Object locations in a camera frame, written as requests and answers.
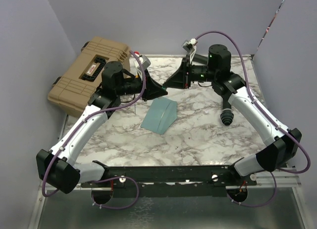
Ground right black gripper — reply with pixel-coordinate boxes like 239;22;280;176
162;58;217;90

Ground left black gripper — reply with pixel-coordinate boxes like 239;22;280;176
116;68;168;101

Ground teal paper envelope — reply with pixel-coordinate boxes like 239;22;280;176
141;97;177;135

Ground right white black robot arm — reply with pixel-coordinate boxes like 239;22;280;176
163;44;302;185

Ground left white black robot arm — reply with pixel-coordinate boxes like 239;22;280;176
36;61;168;194

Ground tan plastic tool case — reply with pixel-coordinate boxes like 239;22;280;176
48;37;131;117

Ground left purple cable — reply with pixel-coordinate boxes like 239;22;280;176
41;50;147;210

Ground purple cable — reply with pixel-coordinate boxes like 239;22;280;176
195;30;312;208
41;50;147;210

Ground yellow handled thin screwdriver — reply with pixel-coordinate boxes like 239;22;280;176
133;75;142;101

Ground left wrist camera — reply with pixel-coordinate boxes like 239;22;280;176
134;53;151;78

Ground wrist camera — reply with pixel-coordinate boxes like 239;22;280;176
182;38;198;64
134;53;151;78

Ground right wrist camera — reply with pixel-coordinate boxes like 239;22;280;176
182;38;198;64

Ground black corrugated hose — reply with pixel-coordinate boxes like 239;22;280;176
193;54;234;126

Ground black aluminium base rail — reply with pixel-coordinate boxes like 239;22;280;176
38;164;302;199

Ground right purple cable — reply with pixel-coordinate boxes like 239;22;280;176
195;30;312;208

